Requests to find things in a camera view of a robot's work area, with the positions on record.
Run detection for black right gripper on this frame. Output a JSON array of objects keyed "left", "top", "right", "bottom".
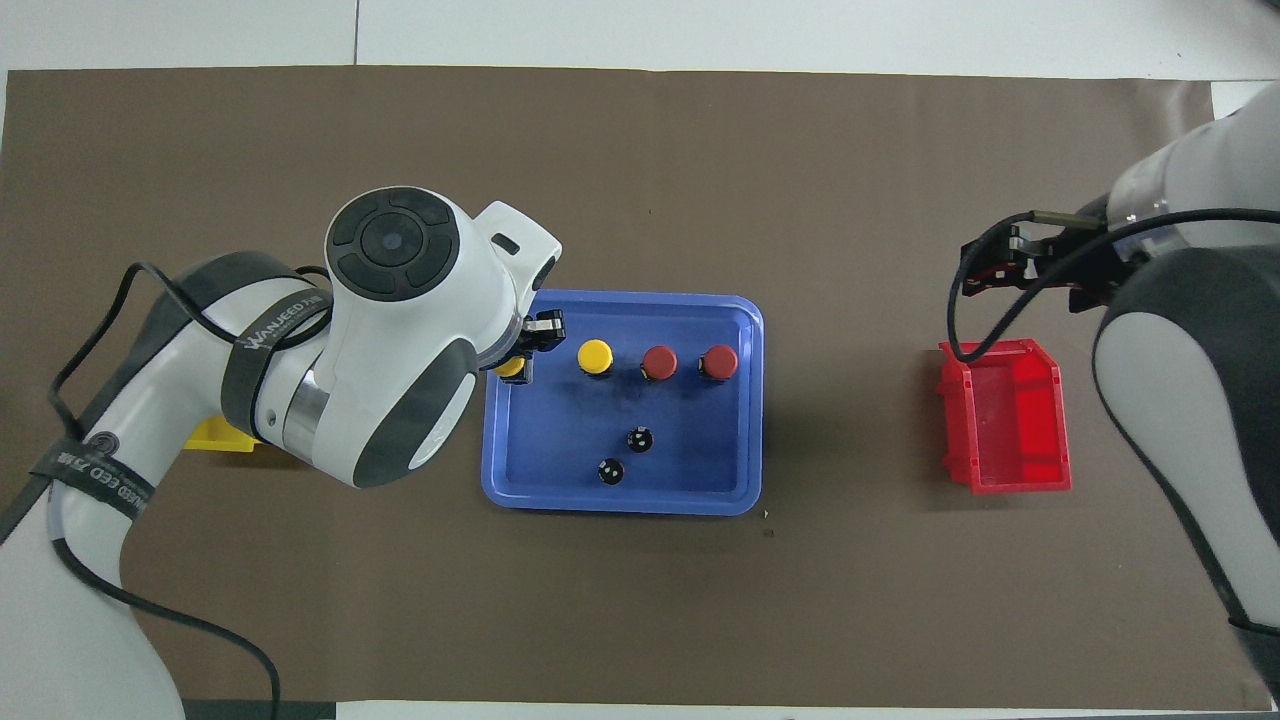
[{"left": 963, "top": 222, "right": 1141, "bottom": 315}]

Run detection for blue plastic tray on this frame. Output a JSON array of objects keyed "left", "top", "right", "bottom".
[{"left": 481, "top": 292, "right": 765, "bottom": 517}]

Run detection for red plastic bin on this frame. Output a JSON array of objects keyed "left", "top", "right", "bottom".
[{"left": 938, "top": 338, "right": 1073, "bottom": 496}]

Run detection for yellow plastic bin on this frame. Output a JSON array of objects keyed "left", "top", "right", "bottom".
[{"left": 183, "top": 415, "right": 263, "bottom": 454}]

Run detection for brown table mat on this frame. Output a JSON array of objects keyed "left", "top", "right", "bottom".
[{"left": 0, "top": 66, "right": 1241, "bottom": 711}]

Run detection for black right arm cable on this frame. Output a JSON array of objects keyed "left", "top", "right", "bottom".
[{"left": 947, "top": 207, "right": 1280, "bottom": 363}]

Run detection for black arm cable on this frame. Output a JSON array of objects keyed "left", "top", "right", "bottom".
[
  {"left": 48, "top": 260, "right": 336, "bottom": 720},
  {"left": 947, "top": 207, "right": 1280, "bottom": 363}
]

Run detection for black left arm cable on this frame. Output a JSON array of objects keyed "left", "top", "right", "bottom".
[{"left": 48, "top": 260, "right": 336, "bottom": 720}]

